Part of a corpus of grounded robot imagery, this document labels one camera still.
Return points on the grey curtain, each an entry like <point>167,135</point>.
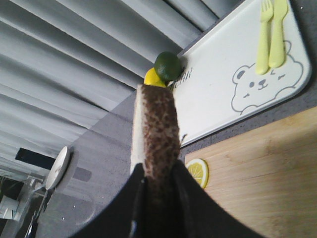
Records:
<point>65,64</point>

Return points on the yellow lemon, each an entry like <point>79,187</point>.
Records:
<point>151,78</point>

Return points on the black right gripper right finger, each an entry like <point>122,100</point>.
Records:
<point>200,216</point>

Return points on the yellow-green plastic knife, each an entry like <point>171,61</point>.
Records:
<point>277,50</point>

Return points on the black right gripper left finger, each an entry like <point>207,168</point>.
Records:
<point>124,217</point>

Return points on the lemon slice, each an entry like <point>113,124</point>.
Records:
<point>198,169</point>

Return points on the bread slice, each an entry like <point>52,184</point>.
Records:
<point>155,143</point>

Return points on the white round plate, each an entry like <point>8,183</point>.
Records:
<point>58,168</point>

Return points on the green lime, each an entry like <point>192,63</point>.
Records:
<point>167,66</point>

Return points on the yellow-green plastic fork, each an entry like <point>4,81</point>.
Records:
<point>263,46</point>

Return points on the wooden cutting board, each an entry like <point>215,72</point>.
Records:
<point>266,178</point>

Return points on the white bear tray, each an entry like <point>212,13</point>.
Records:
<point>219,85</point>

